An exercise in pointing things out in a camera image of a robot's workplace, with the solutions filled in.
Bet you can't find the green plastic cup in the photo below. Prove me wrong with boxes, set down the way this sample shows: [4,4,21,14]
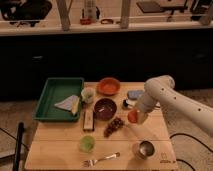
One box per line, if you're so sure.
[79,136,95,153]

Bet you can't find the black pole stand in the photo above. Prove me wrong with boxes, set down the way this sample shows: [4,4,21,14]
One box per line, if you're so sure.
[12,122,24,171]

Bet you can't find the metal cup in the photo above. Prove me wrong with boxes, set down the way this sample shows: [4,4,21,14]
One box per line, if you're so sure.
[139,141,155,158]

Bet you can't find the green plastic tray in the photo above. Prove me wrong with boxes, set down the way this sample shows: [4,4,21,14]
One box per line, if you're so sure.
[34,77,84,122]

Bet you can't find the orange bowl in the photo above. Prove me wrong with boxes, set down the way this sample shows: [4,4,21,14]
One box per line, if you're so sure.
[97,77,120,95]

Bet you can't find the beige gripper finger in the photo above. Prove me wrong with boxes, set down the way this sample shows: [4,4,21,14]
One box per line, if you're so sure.
[137,112,148,124]

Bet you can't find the blue sponge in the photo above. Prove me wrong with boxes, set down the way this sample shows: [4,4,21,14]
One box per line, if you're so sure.
[127,90,144,100]

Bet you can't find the white green mug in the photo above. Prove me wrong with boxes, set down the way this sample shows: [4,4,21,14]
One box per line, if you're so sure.
[81,87,95,104]

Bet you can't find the black office chair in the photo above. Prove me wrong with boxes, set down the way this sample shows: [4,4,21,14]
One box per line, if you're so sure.
[0,0,52,27]

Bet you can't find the black floor cable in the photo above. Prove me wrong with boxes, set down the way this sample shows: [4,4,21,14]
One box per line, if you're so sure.
[169,132,213,171]

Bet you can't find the wooden block eraser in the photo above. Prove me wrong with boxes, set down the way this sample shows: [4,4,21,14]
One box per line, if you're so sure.
[83,110,94,131]

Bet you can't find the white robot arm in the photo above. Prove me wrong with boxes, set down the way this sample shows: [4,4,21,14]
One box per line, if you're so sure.
[134,75,213,137]

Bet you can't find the red small bowl on shelf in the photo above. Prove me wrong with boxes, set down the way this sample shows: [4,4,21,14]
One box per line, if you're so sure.
[80,18,92,25]

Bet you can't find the purple bowl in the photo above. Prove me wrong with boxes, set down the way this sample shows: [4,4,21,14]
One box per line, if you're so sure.
[94,98,117,121]

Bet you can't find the silver fork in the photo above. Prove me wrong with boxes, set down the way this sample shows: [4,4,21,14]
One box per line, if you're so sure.
[83,152,120,167]

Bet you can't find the bunch of red grapes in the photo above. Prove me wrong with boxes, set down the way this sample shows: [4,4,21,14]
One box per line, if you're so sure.
[104,117,125,138]

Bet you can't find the white bottle on shelf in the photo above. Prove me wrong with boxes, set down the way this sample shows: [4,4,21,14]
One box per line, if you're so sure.
[84,0,96,22]

